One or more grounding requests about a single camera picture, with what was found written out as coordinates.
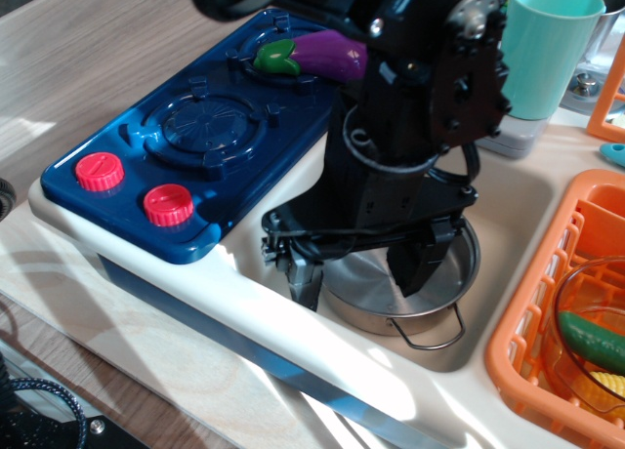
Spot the transparent orange bowl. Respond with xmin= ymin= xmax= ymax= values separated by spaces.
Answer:
xmin=541 ymin=256 xmax=624 ymax=420

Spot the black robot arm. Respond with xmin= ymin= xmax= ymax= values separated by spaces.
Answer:
xmin=192 ymin=0 xmax=511 ymax=308

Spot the red stove knob right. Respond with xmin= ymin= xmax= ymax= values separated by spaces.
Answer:
xmin=143 ymin=184 xmax=194 ymax=227

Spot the red stove knob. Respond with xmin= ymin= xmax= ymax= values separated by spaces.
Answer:
xmin=143 ymin=184 xmax=194 ymax=227
xmin=75 ymin=151 xmax=125 ymax=191

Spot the teal utensil handle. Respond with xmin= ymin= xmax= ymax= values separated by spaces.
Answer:
xmin=600 ymin=143 xmax=625 ymax=168

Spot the cream toy sink unit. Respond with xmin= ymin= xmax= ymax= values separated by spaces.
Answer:
xmin=29 ymin=110 xmax=624 ymax=448

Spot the green toy cucumber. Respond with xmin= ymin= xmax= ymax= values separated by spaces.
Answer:
xmin=557 ymin=311 xmax=624 ymax=375

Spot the blue toy stove top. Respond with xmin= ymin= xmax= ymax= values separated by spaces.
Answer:
xmin=40 ymin=9 xmax=344 ymax=265

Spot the orange frame stand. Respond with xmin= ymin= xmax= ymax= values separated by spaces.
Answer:
xmin=586 ymin=38 xmax=624 ymax=143

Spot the black braided cable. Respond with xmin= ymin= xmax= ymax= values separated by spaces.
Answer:
xmin=0 ymin=378 xmax=89 ymax=449

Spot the steel pot with lid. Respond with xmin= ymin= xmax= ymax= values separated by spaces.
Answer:
xmin=560 ymin=0 xmax=624 ymax=115

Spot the yellow toy corn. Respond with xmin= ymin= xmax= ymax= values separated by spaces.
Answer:
xmin=572 ymin=371 xmax=624 ymax=419

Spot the grey toy faucet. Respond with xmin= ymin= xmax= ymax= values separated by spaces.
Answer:
xmin=477 ymin=116 xmax=550 ymax=159

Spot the teal plastic cup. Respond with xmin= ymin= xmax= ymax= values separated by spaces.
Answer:
xmin=501 ymin=0 xmax=605 ymax=120

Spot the purple toy eggplant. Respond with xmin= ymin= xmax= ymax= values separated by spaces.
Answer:
xmin=253 ymin=30 xmax=368 ymax=83

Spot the red stove knob left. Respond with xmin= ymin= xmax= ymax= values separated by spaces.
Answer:
xmin=75 ymin=151 xmax=125 ymax=191

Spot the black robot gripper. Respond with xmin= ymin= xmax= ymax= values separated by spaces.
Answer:
xmin=262 ymin=102 xmax=479 ymax=311

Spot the orange dish rack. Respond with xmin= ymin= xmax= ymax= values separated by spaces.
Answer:
xmin=484 ymin=169 xmax=624 ymax=448

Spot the stainless steel pan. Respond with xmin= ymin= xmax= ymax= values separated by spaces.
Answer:
xmin=321 ymin=223 xmax=480 ymax=350

